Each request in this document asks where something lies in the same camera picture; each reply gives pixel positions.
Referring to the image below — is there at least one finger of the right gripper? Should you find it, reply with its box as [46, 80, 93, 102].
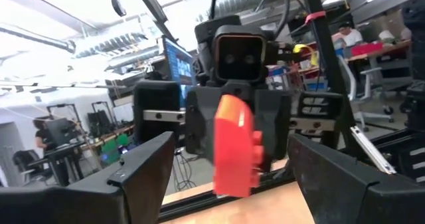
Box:
[134, 80, 223, 164]
[252, 90, 345, 171]

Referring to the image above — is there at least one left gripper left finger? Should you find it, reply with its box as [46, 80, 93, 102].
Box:
[106, 131, 176, 224]

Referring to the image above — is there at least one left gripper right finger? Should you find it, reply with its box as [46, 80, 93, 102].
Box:
[287, 133, 381, 224]

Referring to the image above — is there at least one orange long toy brick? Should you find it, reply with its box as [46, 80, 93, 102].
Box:
[212, 94, 266, 198]

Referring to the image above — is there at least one computer monitor blue screen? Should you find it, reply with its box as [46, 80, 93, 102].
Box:
[161, 36, 197, 108]

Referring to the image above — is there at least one green board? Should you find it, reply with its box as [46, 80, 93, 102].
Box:
[100, 133, 131, 165]

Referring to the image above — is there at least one black standing desk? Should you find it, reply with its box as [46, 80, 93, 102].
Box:
[28, 117, 86, 187]

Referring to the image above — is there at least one white office chair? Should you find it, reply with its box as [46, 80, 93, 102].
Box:
[338, 56, 396, 132]

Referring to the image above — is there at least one red tape strip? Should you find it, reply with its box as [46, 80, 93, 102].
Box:
[304, 10, 327, 25]

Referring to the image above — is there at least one person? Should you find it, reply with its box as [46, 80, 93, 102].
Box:
[378, 27, 412, 42]
[32, 117, 57, 158]
[331, 21, 365, 51]

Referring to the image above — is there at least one red storage box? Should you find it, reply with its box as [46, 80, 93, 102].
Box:
[351, 43, 384, 57]

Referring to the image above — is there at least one black office chair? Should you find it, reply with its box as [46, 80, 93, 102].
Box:
[12, 150, 46, 185]

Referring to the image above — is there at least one wooden work table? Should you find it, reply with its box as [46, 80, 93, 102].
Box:
[298, 39, 412, 75]

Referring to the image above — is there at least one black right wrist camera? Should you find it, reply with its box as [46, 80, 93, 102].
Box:
[212, 24, 268, 84]

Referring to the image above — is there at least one silver aluminium rail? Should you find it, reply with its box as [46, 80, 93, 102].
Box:
[350, 126, 398, 175]

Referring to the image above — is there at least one black frame rack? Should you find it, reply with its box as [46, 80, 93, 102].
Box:
[46, 103, 80, 125]
[91, 100, 116, 137]

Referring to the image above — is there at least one yellow gripper cable tag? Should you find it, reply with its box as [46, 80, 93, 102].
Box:
[294, 43, 319, 67]

